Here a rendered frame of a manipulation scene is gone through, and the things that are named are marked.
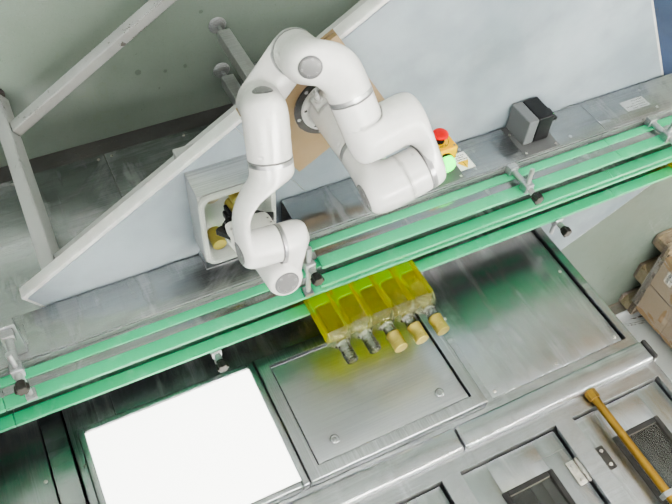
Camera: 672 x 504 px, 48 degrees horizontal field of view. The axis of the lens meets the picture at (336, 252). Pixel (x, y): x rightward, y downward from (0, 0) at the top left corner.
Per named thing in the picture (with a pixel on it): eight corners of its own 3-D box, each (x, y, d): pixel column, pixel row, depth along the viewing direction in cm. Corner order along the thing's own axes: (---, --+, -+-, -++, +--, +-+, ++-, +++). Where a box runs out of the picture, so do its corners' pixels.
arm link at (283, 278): (268, 241, 140) (314, 228, 143) (247, 213, 147) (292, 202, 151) (271, 304, 148) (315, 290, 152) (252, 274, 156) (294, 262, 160)
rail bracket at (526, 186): (501, 171, 193) (531, 207, 185) (507, 150, 187) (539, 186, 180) (514, 167, 194) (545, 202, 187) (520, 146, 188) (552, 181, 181)
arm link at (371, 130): (323, 102, 141) (398, 64, 142) (368, 207, 152) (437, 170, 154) (338, 114, 132) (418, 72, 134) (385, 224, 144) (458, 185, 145)
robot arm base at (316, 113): (285, 94, 154) (318, 142, 145) (335, 58, 153) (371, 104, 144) (314, 136, 166) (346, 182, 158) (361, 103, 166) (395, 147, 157)
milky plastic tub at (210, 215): (194, 240, 177) (207, 267, 172) (183, 173, 160) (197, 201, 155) (263, 218, 182) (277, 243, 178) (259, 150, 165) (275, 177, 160)
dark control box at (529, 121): (504, 126, 201) (522, 146, 196) (511, 102, 194) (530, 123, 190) (529, 117, 203) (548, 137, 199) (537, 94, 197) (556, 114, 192)
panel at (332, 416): (78, 435, 173) (121, 575, 155) (75, 429, 171) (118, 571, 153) (416, 302, 201) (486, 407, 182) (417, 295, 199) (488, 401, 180)
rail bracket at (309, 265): (290, 273, 181) (312, 312, 174) (289, 227, 168) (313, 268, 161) (301, 269, 182) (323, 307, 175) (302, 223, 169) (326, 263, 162)
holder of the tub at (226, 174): (196, 253, 181) (208, 276, 177) (184, 172, 160) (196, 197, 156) (262, 230, 187) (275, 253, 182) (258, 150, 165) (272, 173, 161)
